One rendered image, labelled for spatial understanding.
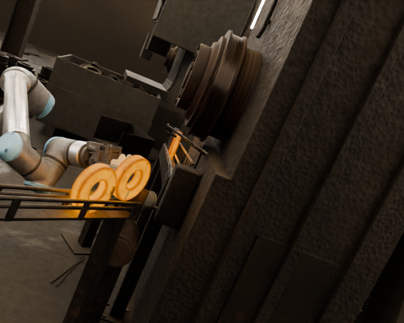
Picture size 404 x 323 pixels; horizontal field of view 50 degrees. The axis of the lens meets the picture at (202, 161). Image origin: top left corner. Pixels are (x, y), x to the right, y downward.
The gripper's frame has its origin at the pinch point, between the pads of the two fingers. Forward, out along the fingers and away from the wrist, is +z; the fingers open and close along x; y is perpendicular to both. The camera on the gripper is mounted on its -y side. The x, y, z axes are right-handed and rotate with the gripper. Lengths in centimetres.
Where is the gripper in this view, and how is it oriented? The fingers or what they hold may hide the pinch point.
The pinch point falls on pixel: (133, 172)
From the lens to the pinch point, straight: 143.0
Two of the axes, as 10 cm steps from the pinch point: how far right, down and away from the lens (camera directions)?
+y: 1.6, -9.9, -0.7
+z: 8.7, 1.7, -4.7
